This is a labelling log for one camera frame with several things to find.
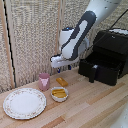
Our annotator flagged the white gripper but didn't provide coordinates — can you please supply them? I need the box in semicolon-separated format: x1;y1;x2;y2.
50;54;81;74

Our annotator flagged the yellow bread piece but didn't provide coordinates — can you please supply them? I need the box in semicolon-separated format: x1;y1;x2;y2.
51;88;66;95
55;76;69;87
52;92;68;100

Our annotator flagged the black air fryer body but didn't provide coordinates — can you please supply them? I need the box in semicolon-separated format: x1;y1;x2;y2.
92;29;128;80

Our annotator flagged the pink cup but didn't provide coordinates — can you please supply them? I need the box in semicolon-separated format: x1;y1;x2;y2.
37;72;51;92

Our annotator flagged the white oval bowl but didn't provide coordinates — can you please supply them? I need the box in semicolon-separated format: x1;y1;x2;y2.
50;86;70;103

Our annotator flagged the woven beige screen panel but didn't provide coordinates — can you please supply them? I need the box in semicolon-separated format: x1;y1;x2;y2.
4;0;64;89
0;0;16;94
59;0;103;73

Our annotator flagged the white floral rim plate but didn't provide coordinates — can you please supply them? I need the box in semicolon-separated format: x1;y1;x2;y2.
2;87;48;120

